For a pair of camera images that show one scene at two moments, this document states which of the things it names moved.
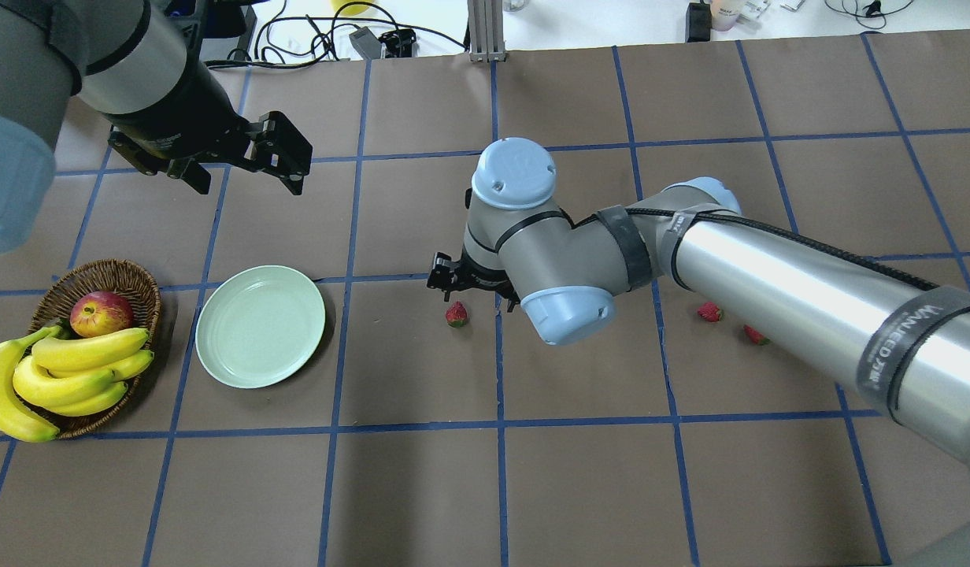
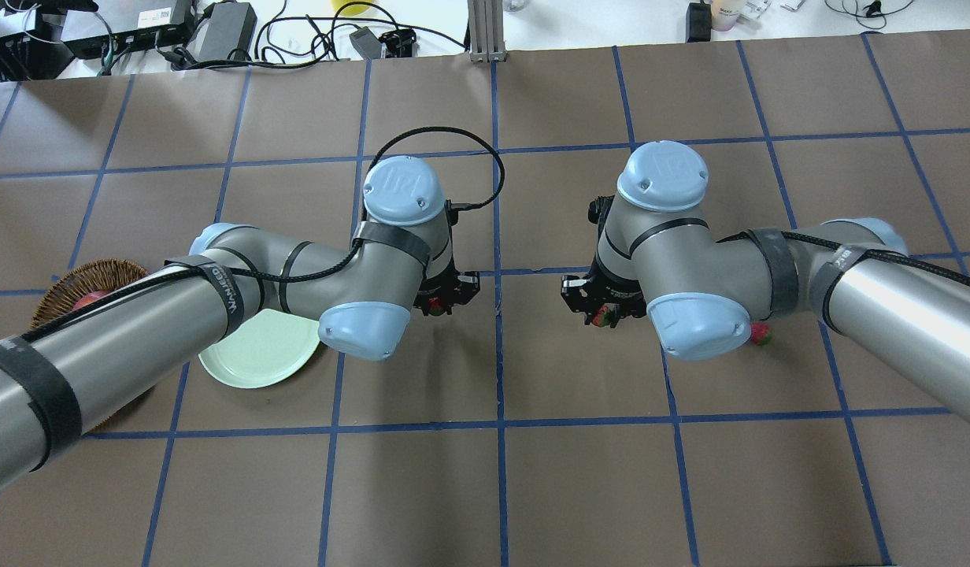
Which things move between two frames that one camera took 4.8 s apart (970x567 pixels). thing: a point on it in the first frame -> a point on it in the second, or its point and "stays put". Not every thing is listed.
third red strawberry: (755, 336) stays put
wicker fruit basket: (126, 279) stays put
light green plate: (257, 323) stays put
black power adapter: (698, 22) stays put
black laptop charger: (366, 43) -> (226, 32)
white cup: (723, 14) stays put
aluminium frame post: (486, 20) stays put
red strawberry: (457, 315) -> (435, 307)
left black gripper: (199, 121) -> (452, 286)
